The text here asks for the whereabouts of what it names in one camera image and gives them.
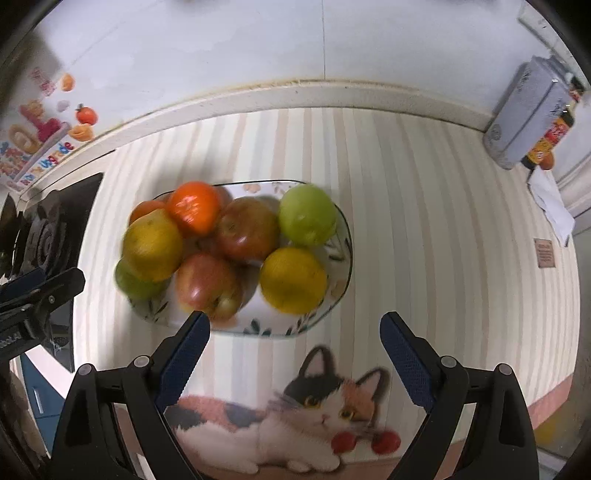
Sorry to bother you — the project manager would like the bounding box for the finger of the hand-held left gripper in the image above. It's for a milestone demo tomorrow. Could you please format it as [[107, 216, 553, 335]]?
[[0, 268, 87, 324], [0, 268, 47, 301]]

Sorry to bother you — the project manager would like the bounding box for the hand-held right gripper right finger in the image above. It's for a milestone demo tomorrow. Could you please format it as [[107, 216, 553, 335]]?
[[379, 311, 541, 480]]

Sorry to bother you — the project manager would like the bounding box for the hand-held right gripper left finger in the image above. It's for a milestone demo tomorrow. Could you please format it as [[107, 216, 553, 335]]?
[[50, 311, 211, 480]]

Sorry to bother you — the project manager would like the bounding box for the green apple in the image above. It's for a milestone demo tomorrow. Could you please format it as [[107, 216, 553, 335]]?
[[115, 257, 171, 301], [278, 184, 337, 247]]

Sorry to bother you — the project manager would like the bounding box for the red apple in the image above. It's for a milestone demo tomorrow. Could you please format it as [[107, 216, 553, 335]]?
[[174, 251, 245, 321], [216, 196, 281, 261]]

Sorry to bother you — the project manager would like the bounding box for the floral oval plate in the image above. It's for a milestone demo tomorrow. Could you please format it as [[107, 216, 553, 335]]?
[[124, 180, 354, 340]]

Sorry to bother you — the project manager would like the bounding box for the yellow lemon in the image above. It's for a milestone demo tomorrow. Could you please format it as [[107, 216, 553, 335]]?
[[259, 247, 328, 316], [121, 210, 184, 283]]

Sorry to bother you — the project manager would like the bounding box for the black gas stove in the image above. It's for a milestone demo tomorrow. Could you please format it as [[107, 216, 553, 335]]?
[[0, 172, 105, 374]]

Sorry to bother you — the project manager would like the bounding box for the striped cat print mat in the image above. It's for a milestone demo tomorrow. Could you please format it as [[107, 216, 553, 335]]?
[[9, 106, 583, 480]]

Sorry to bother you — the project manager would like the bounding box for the small brown card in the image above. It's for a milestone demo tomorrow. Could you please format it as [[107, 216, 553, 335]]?
[[533, 237, 556, 268]]

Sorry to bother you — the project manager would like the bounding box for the white cloth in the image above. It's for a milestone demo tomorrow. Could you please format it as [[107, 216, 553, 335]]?
[[527, 171, 577, 247]]

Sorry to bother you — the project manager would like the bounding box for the grey spray can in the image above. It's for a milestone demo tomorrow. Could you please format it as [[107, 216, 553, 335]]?
[[482, 55, 571, 171]]

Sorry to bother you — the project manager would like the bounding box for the dark sauce bottle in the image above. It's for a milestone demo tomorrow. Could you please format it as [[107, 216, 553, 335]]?
[[521, 74, 587, 169]]

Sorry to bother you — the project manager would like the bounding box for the colourful wall sticker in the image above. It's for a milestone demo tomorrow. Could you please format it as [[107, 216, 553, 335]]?
[[0, 67, 100, 192]]

